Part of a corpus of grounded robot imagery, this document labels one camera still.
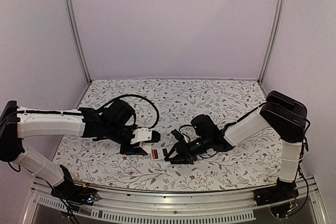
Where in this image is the white remote control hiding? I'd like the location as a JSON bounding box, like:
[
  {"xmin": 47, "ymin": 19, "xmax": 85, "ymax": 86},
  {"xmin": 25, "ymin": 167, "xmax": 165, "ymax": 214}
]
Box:
[{"xmin": 151, "ymin": 148, "xmax": 168, "ymax": 161}]

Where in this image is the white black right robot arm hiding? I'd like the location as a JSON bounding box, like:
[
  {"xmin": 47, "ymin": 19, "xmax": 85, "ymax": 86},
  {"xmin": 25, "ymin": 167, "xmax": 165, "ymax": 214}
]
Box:
[{"xmin": 164, "ymin": 91, "xmax": 310, "ymax": 201}]

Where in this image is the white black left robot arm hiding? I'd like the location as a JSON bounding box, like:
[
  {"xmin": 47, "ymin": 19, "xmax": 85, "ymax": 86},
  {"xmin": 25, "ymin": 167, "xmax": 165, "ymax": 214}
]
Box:
[{"xmin": 1, "ymin": 95, "xmax": 161, "ymax": 200}]

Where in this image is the floral patterned table mat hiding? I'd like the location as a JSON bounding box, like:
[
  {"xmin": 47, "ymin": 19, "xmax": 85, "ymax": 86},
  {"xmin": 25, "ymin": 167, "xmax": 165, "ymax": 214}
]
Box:
[{"xmin": 53, "ymin": 79, "xmax": 282, "ymax": 192}]

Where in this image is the aluminium front rail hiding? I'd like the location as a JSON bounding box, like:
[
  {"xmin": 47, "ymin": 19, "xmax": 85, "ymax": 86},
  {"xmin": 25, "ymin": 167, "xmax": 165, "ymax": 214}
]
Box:
[{"xmin": 23, "ymin": 177, "xmax": 329, "ymax": 223}]

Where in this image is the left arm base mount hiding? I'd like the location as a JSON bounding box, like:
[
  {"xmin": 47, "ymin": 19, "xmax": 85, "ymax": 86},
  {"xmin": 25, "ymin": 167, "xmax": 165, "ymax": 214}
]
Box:
[{"xmin": 51, "ymin": 181, "xmax": 100, "ymax": 205}]

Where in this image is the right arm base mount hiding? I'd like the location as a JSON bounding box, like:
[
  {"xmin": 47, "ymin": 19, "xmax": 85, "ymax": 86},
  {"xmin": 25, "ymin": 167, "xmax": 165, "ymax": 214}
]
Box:
[{"xmin": 253, "ymin": 183, "xmax": 299, "ymax": 206}]

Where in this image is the left aluminium frame post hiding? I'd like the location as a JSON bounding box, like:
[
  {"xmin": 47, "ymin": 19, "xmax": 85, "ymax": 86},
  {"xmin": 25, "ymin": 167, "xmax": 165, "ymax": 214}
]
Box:
[{"xmin": 64, "ymin": 0, "xmax": 92, "ymax": 84}]

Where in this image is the aluminium frame post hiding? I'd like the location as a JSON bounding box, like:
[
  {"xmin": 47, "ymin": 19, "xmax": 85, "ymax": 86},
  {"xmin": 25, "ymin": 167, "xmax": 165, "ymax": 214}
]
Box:
[
  {"xmin": 64, "ymin": 0, "xmax": 92, "ymax": 84},
  {"xmin": 258, "ymin": 0, "xmax": 285, "ymax": 85}
]

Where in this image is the right aluminium frame post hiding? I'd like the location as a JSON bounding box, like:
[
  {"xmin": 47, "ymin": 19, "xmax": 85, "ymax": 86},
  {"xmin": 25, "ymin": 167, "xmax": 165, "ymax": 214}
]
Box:
[{"xmin": 258, "ymin": 0, "xmax": 285, "ymax": 85}]

